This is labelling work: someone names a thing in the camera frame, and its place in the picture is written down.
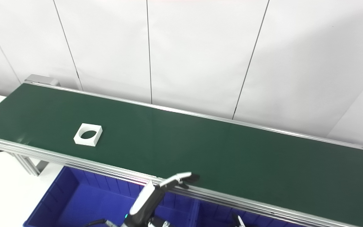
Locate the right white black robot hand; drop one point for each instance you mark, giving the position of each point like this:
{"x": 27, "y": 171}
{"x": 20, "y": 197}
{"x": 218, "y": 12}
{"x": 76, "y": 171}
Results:
{"x": 237, "y": 223}

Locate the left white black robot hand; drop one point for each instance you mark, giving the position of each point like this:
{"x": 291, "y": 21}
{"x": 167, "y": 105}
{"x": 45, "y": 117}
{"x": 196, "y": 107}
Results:
{"x": 143, "y": 201}

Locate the white square part round hole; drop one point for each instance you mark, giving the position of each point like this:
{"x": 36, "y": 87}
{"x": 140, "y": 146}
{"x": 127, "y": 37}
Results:
{"x": 90, "y": 142}

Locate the large blue plastic bin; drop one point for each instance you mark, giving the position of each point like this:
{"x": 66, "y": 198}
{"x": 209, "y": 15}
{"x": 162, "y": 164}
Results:
{"x": 74, "y": 201}
{"x": 213, "y": 217}

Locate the green conveyor belt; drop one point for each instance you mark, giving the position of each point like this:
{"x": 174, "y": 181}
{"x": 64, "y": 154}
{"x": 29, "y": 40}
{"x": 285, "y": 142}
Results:
{"x": 74, "y": 164}
{"x": 200, "y": 151}

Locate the aluminium conveyor support leg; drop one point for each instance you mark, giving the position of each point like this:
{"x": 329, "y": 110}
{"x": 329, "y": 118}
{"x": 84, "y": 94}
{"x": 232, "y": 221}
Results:
{"x": 30, "y": 165}

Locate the grey conveyor motor housing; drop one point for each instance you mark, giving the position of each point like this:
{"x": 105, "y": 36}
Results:
{"x": 39, "y": 78}

